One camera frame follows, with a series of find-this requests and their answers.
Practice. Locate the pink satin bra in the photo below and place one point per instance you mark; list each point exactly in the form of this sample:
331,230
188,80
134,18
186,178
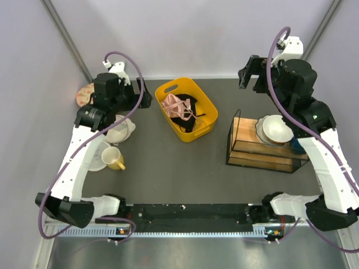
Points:
170,106

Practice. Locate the white scalloped plate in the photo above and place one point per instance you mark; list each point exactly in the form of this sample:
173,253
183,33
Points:
259,130

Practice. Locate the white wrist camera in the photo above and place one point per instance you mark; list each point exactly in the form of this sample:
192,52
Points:
119,69
291,48

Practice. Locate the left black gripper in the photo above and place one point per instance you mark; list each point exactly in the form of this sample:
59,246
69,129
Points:
134,97

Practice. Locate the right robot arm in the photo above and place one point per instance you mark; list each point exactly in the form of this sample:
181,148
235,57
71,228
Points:
290,85

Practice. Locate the white marble plate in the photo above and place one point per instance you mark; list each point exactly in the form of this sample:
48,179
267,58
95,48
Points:
96,163

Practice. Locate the white ceramic bowl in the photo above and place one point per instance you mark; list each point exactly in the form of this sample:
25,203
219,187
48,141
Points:
276,129

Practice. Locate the yellow plastic basket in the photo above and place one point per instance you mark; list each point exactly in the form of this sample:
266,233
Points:
187,86

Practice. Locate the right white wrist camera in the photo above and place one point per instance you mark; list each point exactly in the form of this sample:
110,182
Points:
291,48

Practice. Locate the floral mesh laundry bag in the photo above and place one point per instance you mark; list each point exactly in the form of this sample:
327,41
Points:
83,95

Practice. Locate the black bra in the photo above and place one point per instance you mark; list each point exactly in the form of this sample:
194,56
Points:
188,118

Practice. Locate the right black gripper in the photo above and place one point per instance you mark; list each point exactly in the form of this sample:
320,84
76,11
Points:
255,66

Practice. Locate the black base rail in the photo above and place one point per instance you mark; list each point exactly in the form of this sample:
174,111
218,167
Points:
197,218

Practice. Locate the blue paper cup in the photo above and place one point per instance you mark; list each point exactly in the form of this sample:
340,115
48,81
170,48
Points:
295,147

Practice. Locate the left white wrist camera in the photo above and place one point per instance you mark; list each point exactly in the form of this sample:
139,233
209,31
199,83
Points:
119,69

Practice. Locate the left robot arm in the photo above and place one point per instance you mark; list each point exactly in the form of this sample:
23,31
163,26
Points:
63,200

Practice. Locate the white mesh laundry bag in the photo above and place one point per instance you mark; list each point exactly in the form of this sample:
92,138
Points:
120,132

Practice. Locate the yellow mug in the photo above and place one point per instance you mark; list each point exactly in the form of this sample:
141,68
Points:
113,158

